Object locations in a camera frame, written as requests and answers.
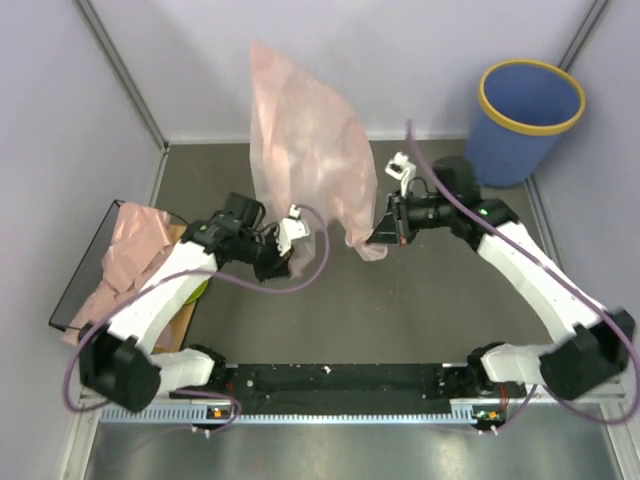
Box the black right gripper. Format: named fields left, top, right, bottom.
left=366, top=187, right=455, bottom=245

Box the pink plastic trash bag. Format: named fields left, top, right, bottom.
left=250, top=40, right=387, bottom=262
left=61, top=202, right=176, bottom=346

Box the blue trash bin yellow rim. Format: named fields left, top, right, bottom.
left=465, top=59, right=587, bottom=188

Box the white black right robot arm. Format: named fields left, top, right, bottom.
left=368, top=152, right=629, bottom=400

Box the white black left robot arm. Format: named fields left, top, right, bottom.
left=79, top=193, right=309, bottom=413

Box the green plate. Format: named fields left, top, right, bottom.
left=185, top=280, right=209, bottom=305

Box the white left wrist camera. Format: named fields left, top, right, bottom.
left=275, top=204, right=310, bottom=257

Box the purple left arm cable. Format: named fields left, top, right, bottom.
left=62, top=203, right=331, bottom=434

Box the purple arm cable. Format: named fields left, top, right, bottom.
left=405, top=119, right=640, bottom=432
left=62, top=203, right=331, bottom=434

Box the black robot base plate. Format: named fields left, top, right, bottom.
left=169, top=362, right=506, bottom=415

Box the black wire frame shelf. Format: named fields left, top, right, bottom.
left=49, top=200, right=187, bottom=334

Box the grey slotted cable duct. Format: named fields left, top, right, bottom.
left=100, top=403, right=241, bottom=424

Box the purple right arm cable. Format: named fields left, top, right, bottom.
left=405, top=119, right=640, bottom=432

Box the aluminium frame rail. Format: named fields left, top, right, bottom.
left=62, top=381, right=639, bottom=479

